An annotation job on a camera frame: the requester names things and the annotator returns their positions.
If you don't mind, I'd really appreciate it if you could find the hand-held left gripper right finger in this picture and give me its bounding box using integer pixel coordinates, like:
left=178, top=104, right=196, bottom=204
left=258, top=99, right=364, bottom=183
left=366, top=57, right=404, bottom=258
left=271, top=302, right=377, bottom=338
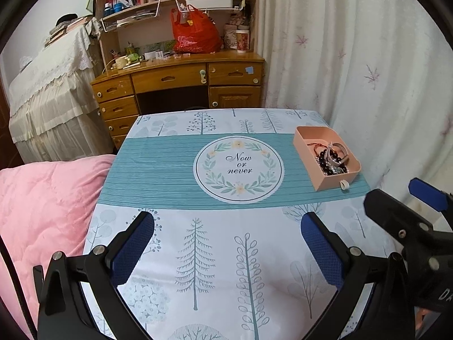
left=300, top=211, right=415, bottom=340

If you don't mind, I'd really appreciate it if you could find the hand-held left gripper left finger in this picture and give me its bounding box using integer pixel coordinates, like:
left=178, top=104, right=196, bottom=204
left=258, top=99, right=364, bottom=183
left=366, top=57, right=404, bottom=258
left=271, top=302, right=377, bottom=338
left=33, top=211, right=155, bottom=340

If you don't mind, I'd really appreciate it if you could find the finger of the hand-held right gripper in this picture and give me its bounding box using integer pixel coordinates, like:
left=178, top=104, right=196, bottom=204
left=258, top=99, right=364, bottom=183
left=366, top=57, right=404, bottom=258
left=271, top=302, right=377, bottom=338
left=408, top=178, right=453, bottom=228
left=363, top=188, right=435, bottom=253

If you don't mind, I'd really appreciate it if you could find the silver bangle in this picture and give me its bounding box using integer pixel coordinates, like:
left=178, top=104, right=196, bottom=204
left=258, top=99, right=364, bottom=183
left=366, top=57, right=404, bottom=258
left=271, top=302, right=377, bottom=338
left=327, top=142, right=350, bottom=161

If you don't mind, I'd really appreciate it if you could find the dark bead bracelet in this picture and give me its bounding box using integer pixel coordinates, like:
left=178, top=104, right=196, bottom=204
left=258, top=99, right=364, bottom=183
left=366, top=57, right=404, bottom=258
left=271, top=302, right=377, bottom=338
left=316, top=150, right=350, bottom=177

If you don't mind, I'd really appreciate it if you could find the pink jewelry tray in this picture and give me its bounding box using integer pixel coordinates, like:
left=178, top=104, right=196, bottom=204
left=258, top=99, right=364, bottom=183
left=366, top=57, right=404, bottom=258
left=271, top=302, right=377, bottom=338
left=292, top=125, right=362, bottom=193

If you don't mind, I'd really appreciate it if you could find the tree print tablecloth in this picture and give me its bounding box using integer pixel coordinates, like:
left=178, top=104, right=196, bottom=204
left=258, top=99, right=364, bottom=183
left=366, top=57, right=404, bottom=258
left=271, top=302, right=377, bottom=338
left=81, top=108, right=401, bottom=340

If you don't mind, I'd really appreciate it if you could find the pink quilted blanket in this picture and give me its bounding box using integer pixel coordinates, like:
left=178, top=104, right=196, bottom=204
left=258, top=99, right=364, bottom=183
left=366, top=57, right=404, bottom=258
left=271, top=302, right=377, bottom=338
left=0, top=154, right=118, bottom=340

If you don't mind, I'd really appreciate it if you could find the white floral curtain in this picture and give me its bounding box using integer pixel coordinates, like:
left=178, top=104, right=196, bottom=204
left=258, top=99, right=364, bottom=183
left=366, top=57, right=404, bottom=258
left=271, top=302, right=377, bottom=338
left=256, top=0, right=453, bottom=220

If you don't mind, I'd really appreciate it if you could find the white lace-covered furniture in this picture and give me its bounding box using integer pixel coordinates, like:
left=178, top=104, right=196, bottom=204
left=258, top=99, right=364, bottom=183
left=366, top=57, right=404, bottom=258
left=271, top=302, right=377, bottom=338
left=7, top=19, right=118, bottom=164

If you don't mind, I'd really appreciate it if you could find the wooden desk with drawers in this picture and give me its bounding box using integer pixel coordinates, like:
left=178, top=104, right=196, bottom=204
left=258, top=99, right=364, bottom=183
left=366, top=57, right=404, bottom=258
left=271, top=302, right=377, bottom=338
left=91, top=50, right=266, bottom=150

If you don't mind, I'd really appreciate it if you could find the red plastic bag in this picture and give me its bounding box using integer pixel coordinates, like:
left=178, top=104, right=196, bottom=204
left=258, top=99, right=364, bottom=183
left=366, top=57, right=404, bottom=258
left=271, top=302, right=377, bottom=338
left=171, top=5, right=224, bottom=55

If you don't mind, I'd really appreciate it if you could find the red floral cup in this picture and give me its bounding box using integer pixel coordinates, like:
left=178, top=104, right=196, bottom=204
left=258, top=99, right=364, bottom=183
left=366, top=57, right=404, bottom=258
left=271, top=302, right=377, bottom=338
left=236, top=30, right=251, bottom=54

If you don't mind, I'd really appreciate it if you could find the stack of books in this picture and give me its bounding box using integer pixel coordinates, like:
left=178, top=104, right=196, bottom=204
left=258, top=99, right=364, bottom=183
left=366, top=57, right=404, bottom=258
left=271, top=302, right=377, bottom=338
left=43, top=13, right=95, bottom=47

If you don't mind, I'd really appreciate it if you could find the white hanging basket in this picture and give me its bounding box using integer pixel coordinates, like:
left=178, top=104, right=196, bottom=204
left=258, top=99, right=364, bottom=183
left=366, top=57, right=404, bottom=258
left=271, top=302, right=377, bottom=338
left=185, top=0, right=235, bottom=10

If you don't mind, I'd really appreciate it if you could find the black cable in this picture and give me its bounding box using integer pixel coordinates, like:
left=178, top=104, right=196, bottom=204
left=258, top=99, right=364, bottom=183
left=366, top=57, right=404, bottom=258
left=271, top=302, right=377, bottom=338
left=0, top=244, right=23, bottom=330

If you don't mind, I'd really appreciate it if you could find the white wire rack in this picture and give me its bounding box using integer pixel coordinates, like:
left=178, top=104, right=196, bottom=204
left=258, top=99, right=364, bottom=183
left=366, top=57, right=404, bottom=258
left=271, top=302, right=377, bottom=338
left=101, top=0, right=162, bottom=33

